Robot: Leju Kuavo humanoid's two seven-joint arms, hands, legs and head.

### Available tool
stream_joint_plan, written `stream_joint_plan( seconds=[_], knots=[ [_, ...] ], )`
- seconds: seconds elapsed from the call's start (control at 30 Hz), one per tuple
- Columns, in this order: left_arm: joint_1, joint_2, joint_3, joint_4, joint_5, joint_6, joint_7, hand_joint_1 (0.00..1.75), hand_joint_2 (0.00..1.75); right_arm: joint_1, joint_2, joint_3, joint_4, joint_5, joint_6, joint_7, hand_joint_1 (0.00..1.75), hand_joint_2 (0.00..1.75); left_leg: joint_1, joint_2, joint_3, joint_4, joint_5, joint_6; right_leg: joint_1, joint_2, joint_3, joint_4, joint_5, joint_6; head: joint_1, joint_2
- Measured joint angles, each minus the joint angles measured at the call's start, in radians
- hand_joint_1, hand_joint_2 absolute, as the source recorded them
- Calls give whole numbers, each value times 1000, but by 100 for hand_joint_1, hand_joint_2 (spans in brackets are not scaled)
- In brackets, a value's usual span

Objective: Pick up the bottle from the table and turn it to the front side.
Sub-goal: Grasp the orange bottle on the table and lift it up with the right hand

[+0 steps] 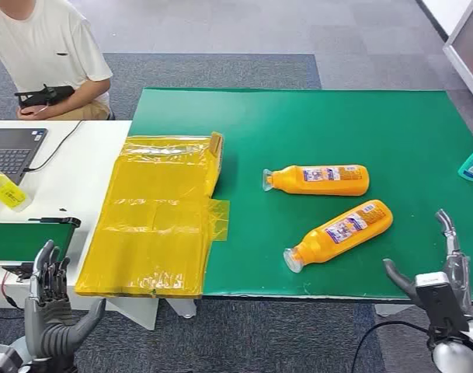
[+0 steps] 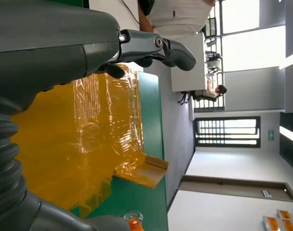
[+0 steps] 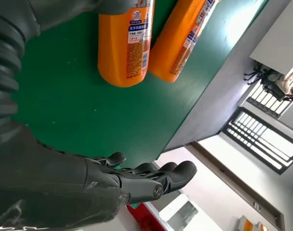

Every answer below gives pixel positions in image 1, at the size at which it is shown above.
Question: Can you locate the white table foot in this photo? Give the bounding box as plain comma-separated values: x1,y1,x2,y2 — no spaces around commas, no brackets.
166,298,198,319
374,303,414,318
104,297,159,332

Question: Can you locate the black handheld controller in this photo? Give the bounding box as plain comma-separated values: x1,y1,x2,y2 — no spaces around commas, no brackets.
14,85,75,109

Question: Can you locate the orange bottle with clear cap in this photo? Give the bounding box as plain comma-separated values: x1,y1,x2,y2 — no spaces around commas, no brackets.
283,199,394,274
262,164,370,197

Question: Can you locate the green table mat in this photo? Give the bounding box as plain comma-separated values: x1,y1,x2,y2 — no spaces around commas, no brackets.
127,88,473,302

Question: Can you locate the red wire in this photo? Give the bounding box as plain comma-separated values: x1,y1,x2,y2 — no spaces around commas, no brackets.
1,271,12,307

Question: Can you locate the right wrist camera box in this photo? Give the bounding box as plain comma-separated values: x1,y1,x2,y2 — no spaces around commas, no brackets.
414,271,471,336

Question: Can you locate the person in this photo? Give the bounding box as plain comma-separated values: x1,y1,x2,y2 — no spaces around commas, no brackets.
0,0,115,122

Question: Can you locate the black laptop cable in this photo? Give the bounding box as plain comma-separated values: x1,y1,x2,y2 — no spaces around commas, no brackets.
23,120,84,173

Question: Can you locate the small clear yellow-label bottle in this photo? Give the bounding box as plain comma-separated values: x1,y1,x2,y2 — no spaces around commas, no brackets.
0,169,33,213

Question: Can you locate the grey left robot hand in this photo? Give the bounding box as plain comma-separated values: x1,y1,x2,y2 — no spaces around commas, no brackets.
24,239,106,361

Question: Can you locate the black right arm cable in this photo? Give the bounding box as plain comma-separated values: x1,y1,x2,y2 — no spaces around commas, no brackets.
351,319,431,373

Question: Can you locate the small black flat device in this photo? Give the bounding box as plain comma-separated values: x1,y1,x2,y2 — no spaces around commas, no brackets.
2,262,35,282

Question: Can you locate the dark grey laptop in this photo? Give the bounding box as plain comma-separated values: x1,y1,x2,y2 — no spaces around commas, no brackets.
0,127,48,187

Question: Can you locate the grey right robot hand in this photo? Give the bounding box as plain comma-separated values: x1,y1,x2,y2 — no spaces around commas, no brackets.
383,208,473,316

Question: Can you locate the yellow film wrapped cardboard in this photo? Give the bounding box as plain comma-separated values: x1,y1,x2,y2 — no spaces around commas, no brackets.
75,132,230,300

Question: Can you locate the white framed board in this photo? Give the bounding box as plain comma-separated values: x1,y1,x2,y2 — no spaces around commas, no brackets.
443,0,473,105

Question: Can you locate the person's left hand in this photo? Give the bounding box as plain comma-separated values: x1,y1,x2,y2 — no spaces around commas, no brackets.
16,103,48,121

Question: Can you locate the green conveyor with black edge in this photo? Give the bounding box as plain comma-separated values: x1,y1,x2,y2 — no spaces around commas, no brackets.
0,217,81,263

